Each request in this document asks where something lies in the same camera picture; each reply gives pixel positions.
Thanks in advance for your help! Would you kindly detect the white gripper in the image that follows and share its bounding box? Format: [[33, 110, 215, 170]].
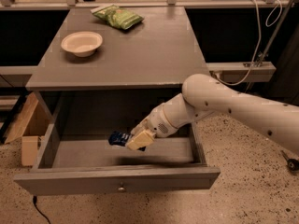
[[126, 105, 178, 150]]

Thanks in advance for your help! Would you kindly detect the blue rxbar blueberry bar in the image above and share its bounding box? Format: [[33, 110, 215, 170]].
[[107, 130, 147, 152]]

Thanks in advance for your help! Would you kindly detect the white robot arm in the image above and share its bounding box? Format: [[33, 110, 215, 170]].
[[126, 74, 299, 154]]

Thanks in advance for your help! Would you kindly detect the open grey top drawer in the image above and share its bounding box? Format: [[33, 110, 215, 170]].
[[13, 91, 221, 196]]

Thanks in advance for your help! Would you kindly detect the grey wooden cabinet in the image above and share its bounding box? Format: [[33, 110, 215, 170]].
[[25, 6, 215, 123]]

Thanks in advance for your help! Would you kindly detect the white paper bowl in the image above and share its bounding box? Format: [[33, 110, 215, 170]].
[[61, 31, 103, 57]]

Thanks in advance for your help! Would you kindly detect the light wooden box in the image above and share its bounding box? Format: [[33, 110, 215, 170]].
[[5, 92, 50, 166]]

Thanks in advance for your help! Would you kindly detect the green chip bag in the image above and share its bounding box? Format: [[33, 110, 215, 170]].
[[91, 5, 144, 31]]

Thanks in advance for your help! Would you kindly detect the black knob tool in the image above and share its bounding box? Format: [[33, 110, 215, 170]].
[[281, 151, 299, 171]]

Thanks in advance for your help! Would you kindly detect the thin metal rod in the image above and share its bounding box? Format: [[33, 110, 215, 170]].
[[243, 0, 295, 80]]

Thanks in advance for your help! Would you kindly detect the grey metal rail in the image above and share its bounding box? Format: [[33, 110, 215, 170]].
[[206, 62, 276, 83]]

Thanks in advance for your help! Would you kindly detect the black power cable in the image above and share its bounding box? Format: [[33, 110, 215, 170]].
[[32, 195, 51, 224]]

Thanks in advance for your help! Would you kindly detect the white cable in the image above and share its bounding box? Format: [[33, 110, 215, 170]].
[[214, 0, 284, 87]]

